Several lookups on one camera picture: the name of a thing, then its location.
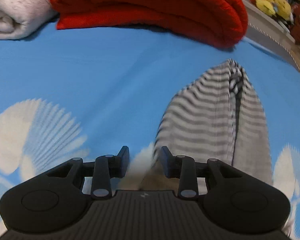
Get yellow plush toys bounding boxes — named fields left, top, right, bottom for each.
left=250, top=0, right=293, bottom=21

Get blue white patterned bedsheet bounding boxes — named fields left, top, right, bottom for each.
left=0, top=23, right=300, bottom=239

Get grey white striped garment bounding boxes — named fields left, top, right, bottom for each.
left=118, top=59, right=273, bottom=191

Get red folded fleece blanket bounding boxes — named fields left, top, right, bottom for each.
left=50, top=0, right=248, bottom=48

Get white window ledge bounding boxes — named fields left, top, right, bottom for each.
left=242, top=0, right=300, bottom=57

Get cream folded blanket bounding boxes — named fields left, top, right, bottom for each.
left=0, top=0, right=57, bottom=40

